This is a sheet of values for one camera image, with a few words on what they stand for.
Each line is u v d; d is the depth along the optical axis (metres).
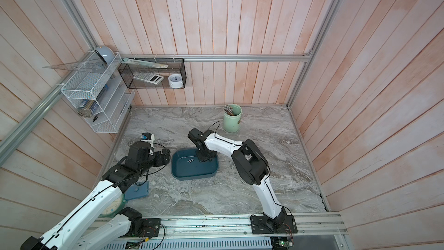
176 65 0.93
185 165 0.92
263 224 0.73
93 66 0.86
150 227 0.73
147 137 0.68
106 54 0.84
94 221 0.47
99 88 0.76
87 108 0.76
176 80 0.95
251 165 0.54
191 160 0.93
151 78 0.98
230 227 0.75
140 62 0.92
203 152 0.83
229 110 0.95
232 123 0.99
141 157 0.59
